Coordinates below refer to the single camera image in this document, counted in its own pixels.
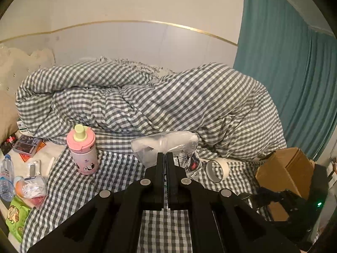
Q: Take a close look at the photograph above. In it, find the cream padded cushion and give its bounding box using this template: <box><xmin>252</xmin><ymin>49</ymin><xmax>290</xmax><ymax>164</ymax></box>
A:
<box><xmin>0</xmin><ymin>46</ymin><xmax>56</xmax><ymax>143</ymax></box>

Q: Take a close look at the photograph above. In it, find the orange packet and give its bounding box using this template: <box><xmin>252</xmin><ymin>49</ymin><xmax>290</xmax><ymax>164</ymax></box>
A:
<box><xmin>20</xmin><ymin>140</ymin><xmax>46</xmax><ymax>162</ymax></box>

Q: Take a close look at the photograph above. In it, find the dark flat box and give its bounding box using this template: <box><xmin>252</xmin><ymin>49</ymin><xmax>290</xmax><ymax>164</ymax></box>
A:
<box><xmin>13</xmin><ymin>135</ymin><xmax>43</xmax><ymax>155</ymax></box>

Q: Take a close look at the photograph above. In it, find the white headboard with gold trim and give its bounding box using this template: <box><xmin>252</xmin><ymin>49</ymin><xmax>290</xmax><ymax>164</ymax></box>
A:
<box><xmin>0</xmin><ymin>20</ymin><xmax>239</xmax><ymax>77</ymax></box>

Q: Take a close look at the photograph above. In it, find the brown cardboard box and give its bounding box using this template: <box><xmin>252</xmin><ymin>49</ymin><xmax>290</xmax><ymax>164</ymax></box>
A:
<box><xmin>255</xmin><ymin>147</ymin><xmax>316</xmax><ymax>222</ymax></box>

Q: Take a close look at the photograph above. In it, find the white and green small box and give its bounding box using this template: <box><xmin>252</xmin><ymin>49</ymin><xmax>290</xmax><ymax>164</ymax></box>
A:
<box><xmin>16</xmin><ymin>120</ymin><xmax>29</xmax><ymax>135</ymax></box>

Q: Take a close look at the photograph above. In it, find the white and silver plastic bag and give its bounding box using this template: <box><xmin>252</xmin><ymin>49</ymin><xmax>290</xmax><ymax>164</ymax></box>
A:
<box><xmin>131</xmin><ymin>130</ymin><xmax>203</xmax><ymax>178</ymax></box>

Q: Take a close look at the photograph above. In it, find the grey checkered duvet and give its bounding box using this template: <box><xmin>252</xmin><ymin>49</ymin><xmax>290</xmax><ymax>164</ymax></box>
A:
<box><xmin>15</xmin><ymin>57</ymin><xmax>287</xmax><ymax>161</ymax></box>

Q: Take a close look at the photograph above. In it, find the teal curtain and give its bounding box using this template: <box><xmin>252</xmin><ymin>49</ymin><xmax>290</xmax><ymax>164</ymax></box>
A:
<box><xmin>233</xmin><ymin>0</ymin><xmax>337</xmax><ymax>161</ymax></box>

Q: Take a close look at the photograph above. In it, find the white tape roll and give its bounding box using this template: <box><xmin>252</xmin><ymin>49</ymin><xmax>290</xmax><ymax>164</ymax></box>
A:
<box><xmin>205</xmin><ymin>157</ymin><xmax>229</xmax><ymax>183</ymax></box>

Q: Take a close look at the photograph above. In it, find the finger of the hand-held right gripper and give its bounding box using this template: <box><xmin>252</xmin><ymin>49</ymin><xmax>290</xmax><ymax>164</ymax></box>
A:
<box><xmin>238</xmin><ymin>188</ymin><xmax>293</xmax><ymax>211</ymax></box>

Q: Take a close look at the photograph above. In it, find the green snack packet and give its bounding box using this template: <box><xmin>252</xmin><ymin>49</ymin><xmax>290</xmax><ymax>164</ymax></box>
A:
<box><xmin>5</xmin><ymin>195</ymin><xmax>32</xmax><ymax>243</ymax></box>

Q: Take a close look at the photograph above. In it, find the clear plastic water bottle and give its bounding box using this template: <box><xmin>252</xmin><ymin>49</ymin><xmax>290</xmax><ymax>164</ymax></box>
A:
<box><xmin>0</xmin><ymin>154</ymin><xmax>15</xmax><ymax>202</ymax></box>

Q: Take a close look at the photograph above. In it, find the pink panda print bottle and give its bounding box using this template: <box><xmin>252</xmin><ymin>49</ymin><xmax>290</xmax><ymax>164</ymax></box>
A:
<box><xmin>66</xmin><ymin>124</ymin><xmax>100</xmax><ymax>176</ymax></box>

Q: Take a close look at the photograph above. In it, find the grey checkered bed sheet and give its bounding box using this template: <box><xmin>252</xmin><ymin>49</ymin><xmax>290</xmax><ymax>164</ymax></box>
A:
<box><xmin>20</xmin><ymin>129</ymin><xmax>274</xmax><ymax>253</ymax></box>

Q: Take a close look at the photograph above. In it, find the black and red packet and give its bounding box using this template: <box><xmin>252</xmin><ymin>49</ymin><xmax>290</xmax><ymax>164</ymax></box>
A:
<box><xmin>0</xmin><ymin>136</ymin><xmax>17</xmax><ymax>155</ymax></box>

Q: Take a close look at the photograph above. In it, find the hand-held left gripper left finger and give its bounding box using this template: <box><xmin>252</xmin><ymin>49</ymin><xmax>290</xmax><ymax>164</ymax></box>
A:
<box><xmin>26</xmin><ymin>152</ymin><xmax>165</xmax><ymax>253</ymax></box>

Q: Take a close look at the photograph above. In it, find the clear bag of small things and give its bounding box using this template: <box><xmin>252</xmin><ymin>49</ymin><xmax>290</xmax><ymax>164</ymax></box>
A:
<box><xmin>14</xmin><ymin>175</ymin><xmax>49</xmax><ymax>210</ymax></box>

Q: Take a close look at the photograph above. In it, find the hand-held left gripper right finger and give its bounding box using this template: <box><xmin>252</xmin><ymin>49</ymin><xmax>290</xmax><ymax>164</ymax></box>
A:
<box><xmin>166</xmin><ymin>151</ymin><xmax>301</xmax><ymax>253</ymax></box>

